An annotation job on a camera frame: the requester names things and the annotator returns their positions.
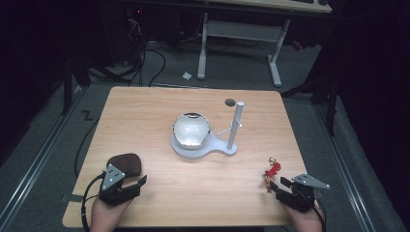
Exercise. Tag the shiny silver bowl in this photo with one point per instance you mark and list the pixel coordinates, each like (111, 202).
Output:
(191, 131)

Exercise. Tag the grey round table grommet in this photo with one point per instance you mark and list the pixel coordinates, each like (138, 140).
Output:
(230, 102)

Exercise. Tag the dark brown pouch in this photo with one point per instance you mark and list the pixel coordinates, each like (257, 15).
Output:
(127, 163)

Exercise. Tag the grey tape strip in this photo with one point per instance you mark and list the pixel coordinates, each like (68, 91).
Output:
(75, 198)

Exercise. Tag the black metal stand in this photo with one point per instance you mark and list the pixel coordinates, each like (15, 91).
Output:
(67, 87)
(332, 103)

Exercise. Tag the white frame desk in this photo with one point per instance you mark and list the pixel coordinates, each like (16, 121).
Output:
(241, 30)

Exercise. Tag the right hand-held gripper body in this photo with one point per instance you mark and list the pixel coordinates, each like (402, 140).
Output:
(299, 195)

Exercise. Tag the white paper scrap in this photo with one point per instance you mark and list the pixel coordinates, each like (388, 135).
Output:
(187, 75)

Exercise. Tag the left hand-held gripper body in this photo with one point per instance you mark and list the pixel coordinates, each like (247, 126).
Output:
(113, 190)

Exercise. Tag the person's right hand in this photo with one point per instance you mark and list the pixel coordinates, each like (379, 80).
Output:
(304, 220)

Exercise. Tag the white stand with pole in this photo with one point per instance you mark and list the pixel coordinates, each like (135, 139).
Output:
(193, 151)

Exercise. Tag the person's left hand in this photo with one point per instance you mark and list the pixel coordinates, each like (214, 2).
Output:
(106, 216)

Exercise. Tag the metal floor rail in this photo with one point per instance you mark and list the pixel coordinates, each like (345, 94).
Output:
(345, 167)
(38, 154)

